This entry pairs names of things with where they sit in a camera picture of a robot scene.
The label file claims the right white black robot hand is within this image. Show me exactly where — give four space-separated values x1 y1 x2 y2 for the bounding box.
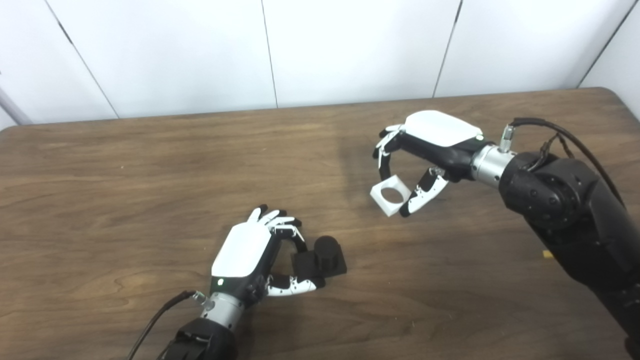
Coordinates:
372 110 485 219

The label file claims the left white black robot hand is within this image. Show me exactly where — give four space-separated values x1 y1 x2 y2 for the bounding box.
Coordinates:
209 204 327 307

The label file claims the black peg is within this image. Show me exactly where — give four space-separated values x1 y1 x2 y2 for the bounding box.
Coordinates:
290 235 348 289

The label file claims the white square piece with hole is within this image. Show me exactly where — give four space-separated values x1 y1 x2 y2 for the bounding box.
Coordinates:
370 173 413 218

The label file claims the thin black wire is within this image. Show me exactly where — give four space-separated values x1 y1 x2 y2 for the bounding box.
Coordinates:
532 133 577 171

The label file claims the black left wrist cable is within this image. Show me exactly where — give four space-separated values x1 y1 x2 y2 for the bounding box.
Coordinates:
126 290 209 360

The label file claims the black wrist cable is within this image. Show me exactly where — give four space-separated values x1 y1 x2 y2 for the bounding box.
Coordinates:
500 117 627 207
126 290 209 360

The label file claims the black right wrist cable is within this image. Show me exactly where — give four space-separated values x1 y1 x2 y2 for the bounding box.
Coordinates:
500 117 627 207

